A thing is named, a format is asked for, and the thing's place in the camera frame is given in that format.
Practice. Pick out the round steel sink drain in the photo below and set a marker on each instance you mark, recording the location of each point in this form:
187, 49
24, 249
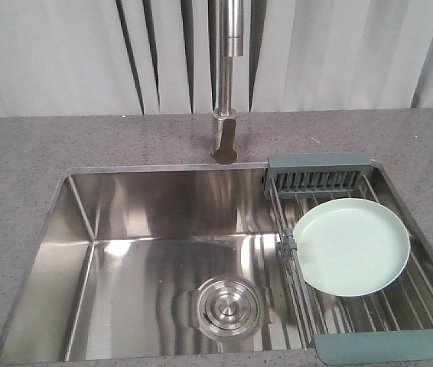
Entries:
226, 307

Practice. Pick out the light green round plate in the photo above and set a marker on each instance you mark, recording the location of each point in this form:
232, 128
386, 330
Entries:
351, 247

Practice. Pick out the chrome kitchen faucet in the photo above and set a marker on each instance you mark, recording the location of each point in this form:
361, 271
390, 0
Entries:
230, 43

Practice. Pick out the stainless steel sink basin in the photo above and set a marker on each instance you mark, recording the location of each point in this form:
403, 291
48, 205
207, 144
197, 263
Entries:
120, 251

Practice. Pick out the grey-blue wire dish rack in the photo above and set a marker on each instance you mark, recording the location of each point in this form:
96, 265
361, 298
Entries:
389, 325

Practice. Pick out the white pleated curtain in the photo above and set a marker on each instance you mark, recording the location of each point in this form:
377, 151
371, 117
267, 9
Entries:
160, 57

